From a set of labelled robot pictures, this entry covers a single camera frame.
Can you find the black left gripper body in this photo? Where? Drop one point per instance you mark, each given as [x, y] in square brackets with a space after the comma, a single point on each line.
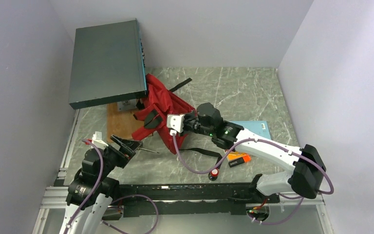
[114, 157]

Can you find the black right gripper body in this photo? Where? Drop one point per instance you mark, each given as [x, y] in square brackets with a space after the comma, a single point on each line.
[192, 124]

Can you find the red backpack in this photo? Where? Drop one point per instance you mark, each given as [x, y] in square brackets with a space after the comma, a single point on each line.
[156, 106]

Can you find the light blue book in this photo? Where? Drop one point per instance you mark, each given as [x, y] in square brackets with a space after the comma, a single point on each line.
[258, 127]

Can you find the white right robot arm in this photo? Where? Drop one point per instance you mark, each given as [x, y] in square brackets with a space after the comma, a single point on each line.
[303, 168]

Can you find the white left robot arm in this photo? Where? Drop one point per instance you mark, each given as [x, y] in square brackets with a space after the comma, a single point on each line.
[92, 191]

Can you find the black yellow screwdriver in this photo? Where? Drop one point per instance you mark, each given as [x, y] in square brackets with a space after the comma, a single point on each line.
[148, 150]

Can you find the wooden board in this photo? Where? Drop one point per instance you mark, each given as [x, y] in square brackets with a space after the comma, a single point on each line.
[121, 123]

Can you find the orange comic book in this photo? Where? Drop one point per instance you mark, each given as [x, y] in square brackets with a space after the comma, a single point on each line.
[234, 155]

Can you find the orange highlighter marker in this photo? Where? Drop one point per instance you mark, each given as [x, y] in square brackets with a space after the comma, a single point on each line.
[239, 161]

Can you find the dark grey box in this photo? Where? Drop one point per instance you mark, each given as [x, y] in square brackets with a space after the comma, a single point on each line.
[108, 65]

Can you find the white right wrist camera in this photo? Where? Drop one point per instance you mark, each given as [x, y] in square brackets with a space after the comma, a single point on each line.
[175, 123]

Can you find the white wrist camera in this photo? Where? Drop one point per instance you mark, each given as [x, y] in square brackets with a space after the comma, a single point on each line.
[98, 141]
[175, 123]

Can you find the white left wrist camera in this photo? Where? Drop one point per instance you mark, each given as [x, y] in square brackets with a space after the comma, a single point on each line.
[98, 141]

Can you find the metal post with base plate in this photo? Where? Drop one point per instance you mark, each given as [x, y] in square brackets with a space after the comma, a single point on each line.
[127, 105]

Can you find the black mounting rail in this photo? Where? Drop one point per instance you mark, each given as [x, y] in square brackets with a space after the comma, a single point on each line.
[184, 199]

